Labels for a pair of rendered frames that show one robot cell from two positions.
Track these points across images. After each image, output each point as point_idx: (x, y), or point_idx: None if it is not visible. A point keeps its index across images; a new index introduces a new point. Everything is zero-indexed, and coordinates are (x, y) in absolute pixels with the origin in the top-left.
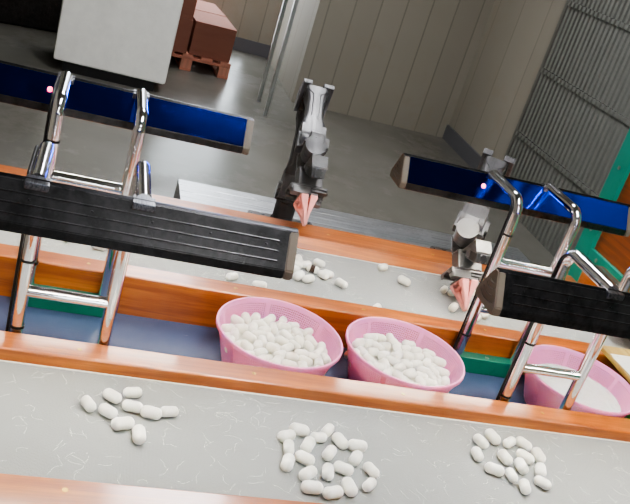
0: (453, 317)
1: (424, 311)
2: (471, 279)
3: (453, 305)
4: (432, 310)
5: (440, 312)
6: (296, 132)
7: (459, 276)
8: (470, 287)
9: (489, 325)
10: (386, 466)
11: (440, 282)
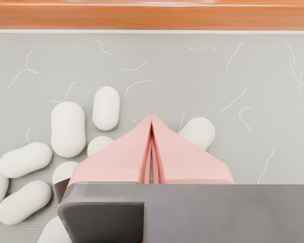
0: (198, 97)
1: (301, 104)
2: (139, 183)
3: (205, 124)
4: (269, 121)
5: (241, 116)
6: None
7: (273, 184)
8: (145, 145)
9: (72, 84)
10: None
11: None
